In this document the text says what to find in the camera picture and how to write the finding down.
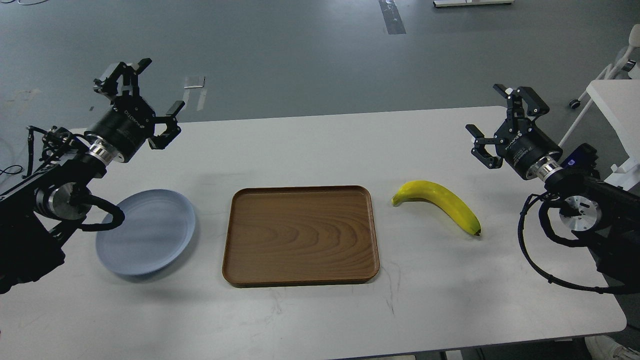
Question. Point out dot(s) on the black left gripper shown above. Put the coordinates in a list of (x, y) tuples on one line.
[(130, 120)]

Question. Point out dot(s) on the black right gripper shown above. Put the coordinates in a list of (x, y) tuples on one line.
[(519, 142)]

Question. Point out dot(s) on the blue round plate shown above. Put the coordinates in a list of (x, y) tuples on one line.
[(159, 225)]

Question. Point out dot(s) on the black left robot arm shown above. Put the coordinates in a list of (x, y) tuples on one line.
[(53, 201)]

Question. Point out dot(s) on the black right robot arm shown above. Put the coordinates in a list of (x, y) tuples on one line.
[(576, 210)]

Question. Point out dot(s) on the yellow banana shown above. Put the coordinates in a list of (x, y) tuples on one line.
[(443, 198)]

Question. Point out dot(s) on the white side table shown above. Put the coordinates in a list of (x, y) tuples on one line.
[(618, 101)]

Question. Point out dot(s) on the brown wooden tray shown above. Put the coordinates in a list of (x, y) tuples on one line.
[(300, 236)]

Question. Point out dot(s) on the white shoe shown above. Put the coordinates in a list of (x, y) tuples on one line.
[(602, 347)]

